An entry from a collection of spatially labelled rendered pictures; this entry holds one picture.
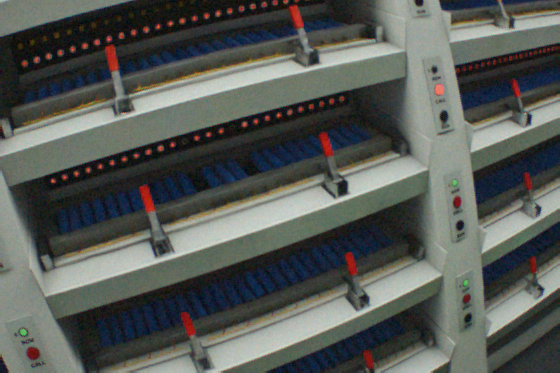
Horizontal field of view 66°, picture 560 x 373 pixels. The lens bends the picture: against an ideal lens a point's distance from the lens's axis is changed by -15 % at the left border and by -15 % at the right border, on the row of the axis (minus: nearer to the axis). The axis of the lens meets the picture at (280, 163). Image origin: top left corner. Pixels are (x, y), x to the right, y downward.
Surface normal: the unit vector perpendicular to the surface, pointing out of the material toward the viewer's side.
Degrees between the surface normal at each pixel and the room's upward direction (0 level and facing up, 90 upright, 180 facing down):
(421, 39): 90
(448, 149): 90
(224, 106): 113
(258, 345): 23
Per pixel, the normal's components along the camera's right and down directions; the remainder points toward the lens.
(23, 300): 0.36, 0.09
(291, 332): -0.07, -0.85
